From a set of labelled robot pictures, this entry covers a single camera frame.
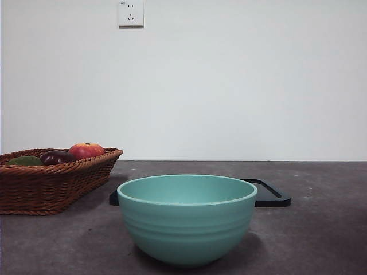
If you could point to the brown wicker basket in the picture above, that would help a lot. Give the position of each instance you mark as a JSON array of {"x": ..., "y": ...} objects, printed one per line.
[{"x": 43, "y": 189}]

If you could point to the dark green rectangular tray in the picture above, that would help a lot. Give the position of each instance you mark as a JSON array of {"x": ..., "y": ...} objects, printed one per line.
[{"x": 272, "y": 202}]

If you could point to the dark purple plum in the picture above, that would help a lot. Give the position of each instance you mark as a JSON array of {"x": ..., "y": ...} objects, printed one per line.
[{"x": 57, "y": 158}]

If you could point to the red apple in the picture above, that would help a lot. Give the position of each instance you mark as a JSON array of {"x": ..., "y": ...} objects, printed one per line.
[{"x": 86, "y": 150}]

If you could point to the teal ribbed bowl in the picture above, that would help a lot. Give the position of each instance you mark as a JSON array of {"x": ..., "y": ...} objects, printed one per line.
[{"x": 186, "y": 229}]

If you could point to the white wall socket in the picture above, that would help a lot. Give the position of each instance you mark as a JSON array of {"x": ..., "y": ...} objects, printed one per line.
[{"x": 131, "y": 14}]

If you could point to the green avocado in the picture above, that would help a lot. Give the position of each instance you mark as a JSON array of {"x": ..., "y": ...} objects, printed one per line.
[{"x": 25, "y": 161}]

